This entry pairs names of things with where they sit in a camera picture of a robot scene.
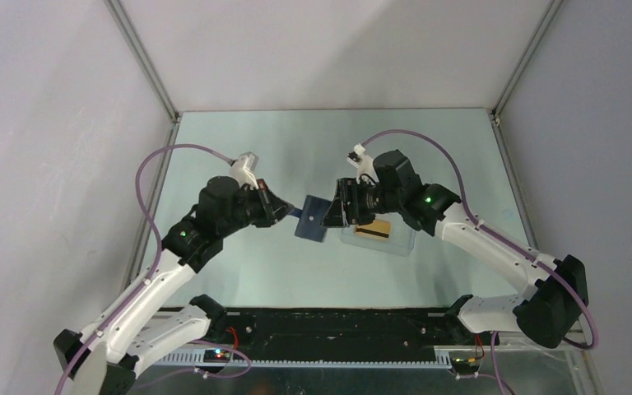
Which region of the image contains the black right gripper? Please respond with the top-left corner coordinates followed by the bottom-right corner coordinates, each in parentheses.
top-left (319, 177), bottom-right (402, 227)

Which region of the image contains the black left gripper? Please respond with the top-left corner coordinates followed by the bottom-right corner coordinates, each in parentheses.
top-left (219, 178), bottom-right (294, 236)

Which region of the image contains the blue leather card holder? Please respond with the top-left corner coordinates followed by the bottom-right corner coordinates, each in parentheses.
top-left (290, 195), bottom-right (332, 243)

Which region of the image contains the gold card with black stripe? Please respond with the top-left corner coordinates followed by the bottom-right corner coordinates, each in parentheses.
top-left (354, 219), bottom-right (392, 240)

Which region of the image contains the clear plastic tray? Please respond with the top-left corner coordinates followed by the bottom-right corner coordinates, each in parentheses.
top-left (339, 216), bottom-right (416, 257)

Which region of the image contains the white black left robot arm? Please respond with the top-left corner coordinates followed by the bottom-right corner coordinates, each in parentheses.
top-left (53, 176), bottom-right (294, 394)

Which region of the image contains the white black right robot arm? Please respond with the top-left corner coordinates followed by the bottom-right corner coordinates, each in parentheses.
top-left (322, 145), bottom-right (588, 348)

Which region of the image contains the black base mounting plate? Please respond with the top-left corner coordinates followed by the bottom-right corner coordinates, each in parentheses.
top-left (174, 306), bottom-right (500, 362)

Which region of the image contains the left electronics board with leds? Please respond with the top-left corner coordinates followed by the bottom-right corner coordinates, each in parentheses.
top-left (203, 349), bottom-right (231, 364)

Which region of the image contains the electronics board with leds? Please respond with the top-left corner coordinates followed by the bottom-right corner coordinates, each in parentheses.
top-left (450, 357), bottom-right (483, 377)
top-left (203, 349), bottom-right (231, 364)

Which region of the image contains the right electronics board with leds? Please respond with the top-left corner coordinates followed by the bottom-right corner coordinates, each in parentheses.
top-left (450, 357), bottom-right (483, 377)

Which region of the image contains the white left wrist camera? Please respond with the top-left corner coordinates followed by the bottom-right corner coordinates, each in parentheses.
top-left (230, 151), bottom-right (258, 189)

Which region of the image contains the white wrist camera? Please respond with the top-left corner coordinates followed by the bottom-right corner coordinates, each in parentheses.
top-left (346, 144), bottom-right (377, 184)
top-left (230, 151), bottom-right (258, 189)

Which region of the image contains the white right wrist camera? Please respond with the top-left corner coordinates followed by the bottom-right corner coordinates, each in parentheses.
top-left (346, 144), bottom-right (377, 184)

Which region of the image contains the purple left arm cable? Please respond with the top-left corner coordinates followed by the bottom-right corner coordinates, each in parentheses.
top-left (53, 143), bottom-right (238, 395)

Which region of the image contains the grey slotted cable duct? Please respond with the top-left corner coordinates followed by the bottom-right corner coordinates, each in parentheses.
top-left (155, 348), bottom-right (452, 369)

